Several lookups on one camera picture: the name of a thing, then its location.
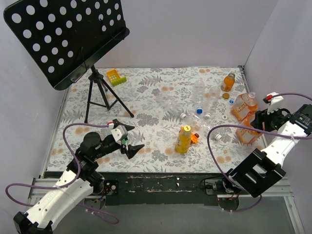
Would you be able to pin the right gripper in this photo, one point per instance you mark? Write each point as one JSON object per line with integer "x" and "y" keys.
{"x": 257, "y": 119}

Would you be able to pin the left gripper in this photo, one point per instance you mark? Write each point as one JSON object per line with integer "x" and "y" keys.
{"x": 123, "y": 143}

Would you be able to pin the crushed orange label bottle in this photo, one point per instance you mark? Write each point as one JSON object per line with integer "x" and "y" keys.
{"x": 244, "y": 105}

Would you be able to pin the gold bottle cap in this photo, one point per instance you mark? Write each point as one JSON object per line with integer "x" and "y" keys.
{"x": 225, "y": 95}

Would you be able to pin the orange juice bottle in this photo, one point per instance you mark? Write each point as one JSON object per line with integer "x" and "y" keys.
{"x": 228, "y": 82}

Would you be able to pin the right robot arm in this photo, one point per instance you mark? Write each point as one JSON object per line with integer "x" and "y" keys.
{"x": 263, "y": 168}

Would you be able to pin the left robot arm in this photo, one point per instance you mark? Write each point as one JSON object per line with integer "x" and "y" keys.
{"x": 79, "y": 180}

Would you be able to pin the clear bottle white cap right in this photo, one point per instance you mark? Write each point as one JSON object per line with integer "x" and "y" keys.
{"x": 211, "y": 102}

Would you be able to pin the yellow juice bottle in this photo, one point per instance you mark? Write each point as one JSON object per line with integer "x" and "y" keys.
{"x": 184, "y": 139}

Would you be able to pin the clear bottle white cap lower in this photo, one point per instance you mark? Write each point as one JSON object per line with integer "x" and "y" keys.
{"x": 198, "y": 124}

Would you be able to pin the clear bottle blue cap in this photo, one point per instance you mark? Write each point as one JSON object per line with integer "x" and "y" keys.
{"x": 198, "y": 95}

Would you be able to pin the green blue toy block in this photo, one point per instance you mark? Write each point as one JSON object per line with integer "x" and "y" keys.
{"x": 124, "y": 141}

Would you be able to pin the floral patterned table mat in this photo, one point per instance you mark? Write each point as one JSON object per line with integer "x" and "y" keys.
{"x": 134, "y": 103}

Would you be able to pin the black perforated music stand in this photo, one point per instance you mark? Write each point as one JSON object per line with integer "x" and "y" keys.
{"x": 65, "y": 38}

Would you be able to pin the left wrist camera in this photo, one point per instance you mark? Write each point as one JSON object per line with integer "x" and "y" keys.
{"x": 119, "y": 133}

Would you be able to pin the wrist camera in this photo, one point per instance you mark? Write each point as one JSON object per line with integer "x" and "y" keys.
{"x": 119, "y": 133}
{"x": 274, "y": 101}

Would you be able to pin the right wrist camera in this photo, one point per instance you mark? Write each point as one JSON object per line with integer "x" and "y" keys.
{"x": 274, "y": 101}

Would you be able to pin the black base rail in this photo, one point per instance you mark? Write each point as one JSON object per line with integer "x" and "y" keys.
{"x": 161, "y": 188}

